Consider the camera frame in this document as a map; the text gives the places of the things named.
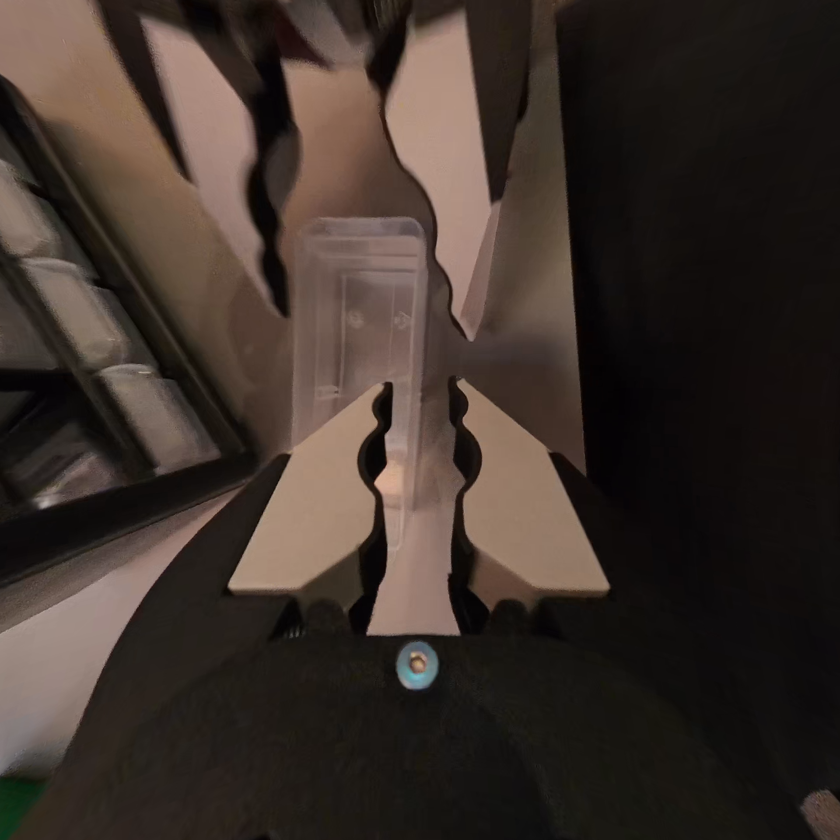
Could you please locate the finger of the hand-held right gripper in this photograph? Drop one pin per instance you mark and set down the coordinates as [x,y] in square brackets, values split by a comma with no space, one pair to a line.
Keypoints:
[210,131]
[446,131]

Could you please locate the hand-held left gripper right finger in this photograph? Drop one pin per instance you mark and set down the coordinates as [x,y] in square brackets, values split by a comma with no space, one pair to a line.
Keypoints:
[531,525]

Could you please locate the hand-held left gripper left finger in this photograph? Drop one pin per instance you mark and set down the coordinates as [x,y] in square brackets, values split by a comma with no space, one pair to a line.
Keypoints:
[308,525]

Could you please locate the clear plastic drawer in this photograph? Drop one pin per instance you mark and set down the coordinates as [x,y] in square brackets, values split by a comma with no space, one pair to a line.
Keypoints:
[354,295]

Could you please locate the black drawer cabinet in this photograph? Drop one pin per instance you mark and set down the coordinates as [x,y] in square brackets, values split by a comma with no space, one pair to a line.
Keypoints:
[98,518]

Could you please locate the bank of small clear drawers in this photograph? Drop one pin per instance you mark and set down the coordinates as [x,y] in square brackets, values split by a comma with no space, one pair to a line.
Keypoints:
[85,315]

